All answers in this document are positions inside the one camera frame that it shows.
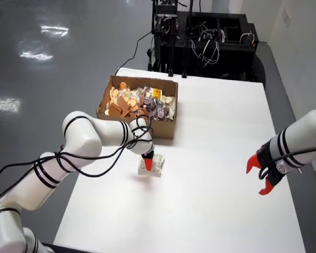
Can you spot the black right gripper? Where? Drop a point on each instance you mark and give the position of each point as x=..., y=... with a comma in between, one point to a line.
x=267, y=163

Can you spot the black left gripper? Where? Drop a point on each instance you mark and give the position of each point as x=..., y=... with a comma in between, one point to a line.
x=149, y=155

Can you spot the white green snack pack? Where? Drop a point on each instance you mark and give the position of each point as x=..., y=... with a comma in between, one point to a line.
x=169, y=100
x=158, y=166

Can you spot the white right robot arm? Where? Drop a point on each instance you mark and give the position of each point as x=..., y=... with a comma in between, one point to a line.
x=305, y=131

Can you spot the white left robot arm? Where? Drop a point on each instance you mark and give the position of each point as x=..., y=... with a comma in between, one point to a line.
x=81, y=139

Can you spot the yellow label snack pack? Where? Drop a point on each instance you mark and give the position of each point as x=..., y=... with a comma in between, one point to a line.
x=157, y=92

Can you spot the brown cardboard box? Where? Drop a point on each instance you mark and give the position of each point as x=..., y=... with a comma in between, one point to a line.
x=163, y=130

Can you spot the speckled chocolate round cookie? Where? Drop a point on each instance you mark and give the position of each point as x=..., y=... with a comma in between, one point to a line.
x=162, y=114
x=148, y=101

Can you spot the brown rectangular biscuit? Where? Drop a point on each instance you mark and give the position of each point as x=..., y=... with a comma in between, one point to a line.
x=121, y=103

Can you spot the orange round cookie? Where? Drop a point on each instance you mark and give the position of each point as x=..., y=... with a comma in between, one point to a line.
x=123, y=85
x=113, y=92

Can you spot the black stand pole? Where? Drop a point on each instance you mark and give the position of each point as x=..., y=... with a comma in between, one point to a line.
x=185, y=58
x=171, y=58

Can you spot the black equipment cart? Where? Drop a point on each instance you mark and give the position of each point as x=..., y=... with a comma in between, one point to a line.
x=234, y=52

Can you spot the black device on stand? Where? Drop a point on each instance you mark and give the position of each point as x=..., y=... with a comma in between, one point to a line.
x=167, y=9

